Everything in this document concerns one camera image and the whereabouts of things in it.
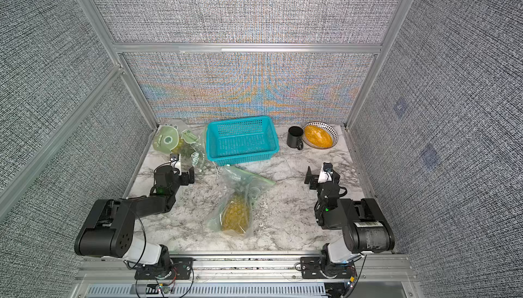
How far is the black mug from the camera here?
1.06 meters

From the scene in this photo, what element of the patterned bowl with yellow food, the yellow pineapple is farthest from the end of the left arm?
the patterned bowl with yellow food

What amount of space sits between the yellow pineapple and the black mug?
41 cm

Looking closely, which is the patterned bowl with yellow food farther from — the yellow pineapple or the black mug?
the yellow pineapple

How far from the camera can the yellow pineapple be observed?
0.76 meters

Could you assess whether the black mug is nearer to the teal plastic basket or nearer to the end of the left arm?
the teal plastic basket

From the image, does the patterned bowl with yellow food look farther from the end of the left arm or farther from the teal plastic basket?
the end of the left arm

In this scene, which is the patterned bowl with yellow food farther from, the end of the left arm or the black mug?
the end of the left arm

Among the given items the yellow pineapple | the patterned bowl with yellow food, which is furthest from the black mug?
the yellow pineapple

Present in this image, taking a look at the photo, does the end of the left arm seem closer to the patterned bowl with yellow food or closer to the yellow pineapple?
the yellow pineapple
